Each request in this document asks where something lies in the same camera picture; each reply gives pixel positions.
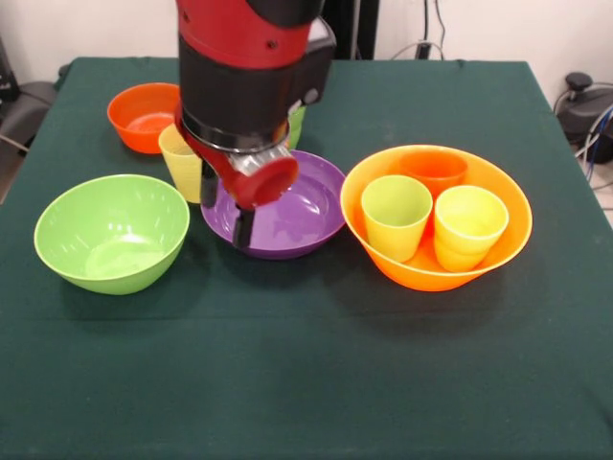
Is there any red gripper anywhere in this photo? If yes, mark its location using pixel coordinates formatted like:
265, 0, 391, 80
173, 103, 301, 249

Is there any purple bowl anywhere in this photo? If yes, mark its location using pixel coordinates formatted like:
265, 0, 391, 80
199, 149, 347, 261

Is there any light green tapered cup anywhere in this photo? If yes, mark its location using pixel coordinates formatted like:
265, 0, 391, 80
360, 174, 435, 264

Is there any orange-red cup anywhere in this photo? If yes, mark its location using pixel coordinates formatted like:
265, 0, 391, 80
397, 151, 469, 198

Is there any yellow-orange stepped cup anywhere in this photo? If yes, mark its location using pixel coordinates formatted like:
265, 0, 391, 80
433, 185, 510, 273

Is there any large yellow-orange bowl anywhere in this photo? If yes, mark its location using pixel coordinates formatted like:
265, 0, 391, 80
339, 145, 534, 292

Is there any yellow tapered cup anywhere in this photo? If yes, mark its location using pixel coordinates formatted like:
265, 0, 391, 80
158, 123, 205, 205

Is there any green stepped cup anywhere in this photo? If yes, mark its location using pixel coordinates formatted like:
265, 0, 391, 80
285, 105, 307, 150

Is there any green bowl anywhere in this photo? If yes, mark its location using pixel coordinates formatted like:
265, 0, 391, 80
33, 173, 192, 296

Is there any orange-red bowl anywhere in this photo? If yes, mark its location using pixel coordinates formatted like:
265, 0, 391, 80
106, 81, 182, 155

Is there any dark green tablecloth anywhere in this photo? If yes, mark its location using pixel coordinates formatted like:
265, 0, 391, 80
0, 56, 613, 460

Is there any grey office chair base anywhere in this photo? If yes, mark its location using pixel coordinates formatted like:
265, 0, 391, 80
0, 37, 58, 154

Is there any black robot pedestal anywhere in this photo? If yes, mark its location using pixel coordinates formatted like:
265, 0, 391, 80
320, 0, 379, 60

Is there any grey cable with plug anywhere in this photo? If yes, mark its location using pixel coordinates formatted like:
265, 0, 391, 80
391, 40, 446, 61

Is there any black hanging cable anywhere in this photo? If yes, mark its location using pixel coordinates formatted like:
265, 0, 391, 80
433, 0, 449, 61

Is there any blue and white cable bundle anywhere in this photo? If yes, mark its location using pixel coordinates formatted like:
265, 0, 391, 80
574, 104, 613, 181

